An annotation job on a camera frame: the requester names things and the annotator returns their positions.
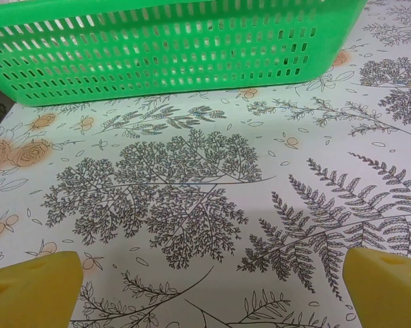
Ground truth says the floral patterned table cover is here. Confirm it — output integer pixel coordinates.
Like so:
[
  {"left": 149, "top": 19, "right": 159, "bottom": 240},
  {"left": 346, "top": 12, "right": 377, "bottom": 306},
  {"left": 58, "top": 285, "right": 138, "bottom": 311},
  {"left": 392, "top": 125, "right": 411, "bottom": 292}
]
[{"left": 0, "top": 0, "right": 411, "bottom": 328}]

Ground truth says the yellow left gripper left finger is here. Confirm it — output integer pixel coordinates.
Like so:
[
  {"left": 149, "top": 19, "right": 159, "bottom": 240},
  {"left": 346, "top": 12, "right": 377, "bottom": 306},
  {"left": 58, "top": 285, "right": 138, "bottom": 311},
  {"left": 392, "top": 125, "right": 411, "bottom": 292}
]
[{"left": 0, "top": 251, "right": 84, "bottom": 328}]

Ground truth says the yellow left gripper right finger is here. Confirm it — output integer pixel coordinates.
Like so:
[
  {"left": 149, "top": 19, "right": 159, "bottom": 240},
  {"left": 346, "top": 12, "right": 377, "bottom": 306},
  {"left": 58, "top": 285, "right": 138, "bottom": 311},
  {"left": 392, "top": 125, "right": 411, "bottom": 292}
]
[{"left": 342, "top": 247, "right": 411, "bottom": 328}]

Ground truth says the green plastic slotted basket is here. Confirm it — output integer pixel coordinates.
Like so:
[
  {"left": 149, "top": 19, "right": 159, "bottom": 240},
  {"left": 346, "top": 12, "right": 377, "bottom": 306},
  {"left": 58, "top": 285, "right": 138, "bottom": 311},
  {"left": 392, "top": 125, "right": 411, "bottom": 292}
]
[{"left": 0, "top": 0, "right": 368, "bottom": 107}]

